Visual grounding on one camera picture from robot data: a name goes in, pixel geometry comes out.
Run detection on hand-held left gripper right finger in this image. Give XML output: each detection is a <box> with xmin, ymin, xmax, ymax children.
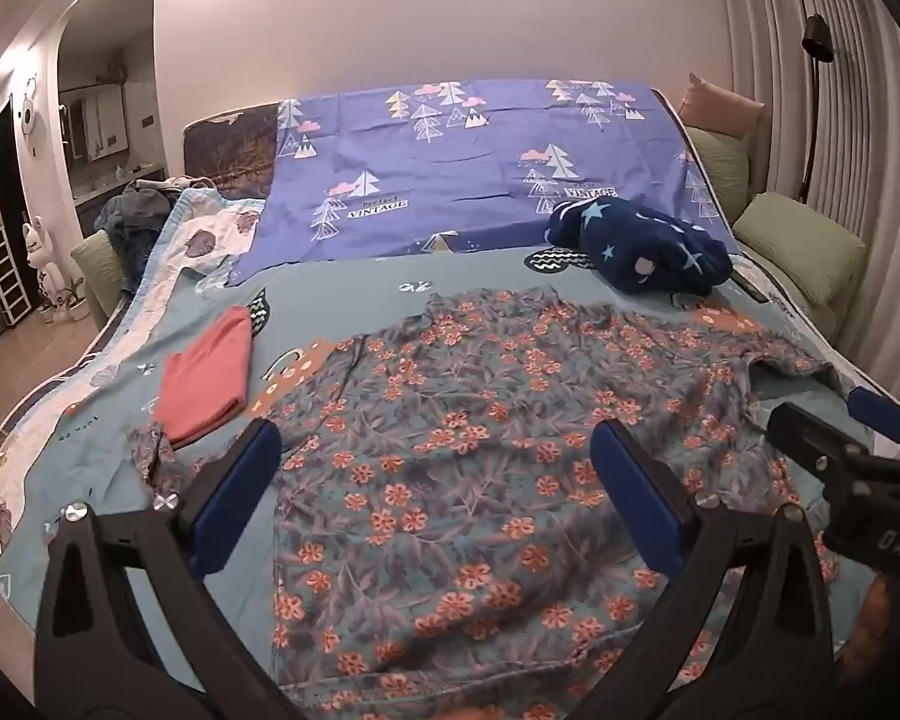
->
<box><xmin>589</xmin><ymin>416</ymin><xmax>842</xmax><ymax>720</ymax></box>

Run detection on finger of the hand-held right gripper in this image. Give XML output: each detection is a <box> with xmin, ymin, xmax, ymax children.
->
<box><xmin>766</xmin><ymin>402</ymin><xmax>867</xmax><ymax>467</ymax></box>
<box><xmin>846</xmin><ymin>386</ymin><xmax>900</xmax><ymax>460</ymax></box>

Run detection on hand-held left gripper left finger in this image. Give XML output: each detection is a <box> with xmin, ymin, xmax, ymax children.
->
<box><xmin>34</xmin><ymin>416</ymin><xmax>323</xmax><ymax>720</ymax></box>

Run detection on floral print shirt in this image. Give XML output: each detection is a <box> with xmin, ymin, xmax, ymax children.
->
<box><xmin>127</xmin><ymin>289</ymin><xmax>880</xmax><ymax>720</ymax></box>

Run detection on pile of denim clothes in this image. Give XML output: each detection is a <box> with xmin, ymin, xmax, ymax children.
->
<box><xmin>94</xmin><ymin>175</ymin><xmax>218</xmax><ymax>295</ymax></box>

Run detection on folded pink cloth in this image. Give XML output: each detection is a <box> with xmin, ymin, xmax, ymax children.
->
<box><xmin>154</xmin><ymin>306</ymin><xmax>254</xmax><ymax>448</ymax></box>

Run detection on teal printed blanket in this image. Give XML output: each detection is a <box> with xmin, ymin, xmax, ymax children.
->
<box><xmin>0</xmin><ymin>246</ymin><xmax>900</xmax><ymax>720</ymax></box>

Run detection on navy star print garment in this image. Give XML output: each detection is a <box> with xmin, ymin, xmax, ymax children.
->
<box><xmin>546</xmin><ymin>197</ymin><xmax>734</xmax><ymax>296</ymax></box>

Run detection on green sofa armrest cushion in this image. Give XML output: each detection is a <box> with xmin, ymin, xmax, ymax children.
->
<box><xmin>71</xmin><ymin>231</ymin><xmax>133</xmax><ymax>325</ymax></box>

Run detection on white leaf print quilt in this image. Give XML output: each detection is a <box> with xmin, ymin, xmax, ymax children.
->
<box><xmin>0</xmin><ymin>187</ymin><xmax>268</xmax><ymax>586</ymax></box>

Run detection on beige curtain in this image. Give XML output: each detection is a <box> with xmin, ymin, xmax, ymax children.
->
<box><xmin>720</xmin><ymin>0</ymin><xmax>900</xmax><ymax>398</ymax></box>

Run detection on white bear figurine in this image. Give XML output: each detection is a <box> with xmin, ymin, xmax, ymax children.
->
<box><xmin>21</xmin><ymin>216</ymin><xmax>73</xmax><ymax>316</ymax></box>

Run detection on white shelf rack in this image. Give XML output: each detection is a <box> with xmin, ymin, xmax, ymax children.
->
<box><xmin>0</xmin><ymin>228</ymin><xmax>32</xmax><ymax>328</ymax></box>

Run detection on orange pillow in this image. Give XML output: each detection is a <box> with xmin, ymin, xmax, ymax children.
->
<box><xmin>678</xmin><ymin>73</ymin><xmax>766</xmax><ymax>140</ymax></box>

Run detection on dark printed headboard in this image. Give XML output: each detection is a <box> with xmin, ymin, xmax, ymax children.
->
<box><xmin>182</xmin><ymin>101</ymin><xmax>283</xmax><ymax>200</ymax></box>

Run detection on purple tree print sheet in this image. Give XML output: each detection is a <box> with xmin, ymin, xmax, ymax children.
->
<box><xmin>225</xmin><ymin>79</ymin><xmax>737</xmax><ymax>287</ymax></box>

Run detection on black floor lamp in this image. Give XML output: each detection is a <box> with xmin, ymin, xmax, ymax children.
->
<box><xmin>798</xmin><ymin>13</ymin><xmax>835</xmax><ymax>203</ymax></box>

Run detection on white bear wall decor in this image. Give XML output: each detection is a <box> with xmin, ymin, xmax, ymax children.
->
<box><xmin>10</xmin><ymin>75</ymin><xmax>43</xmax><ymax>158</ymax></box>

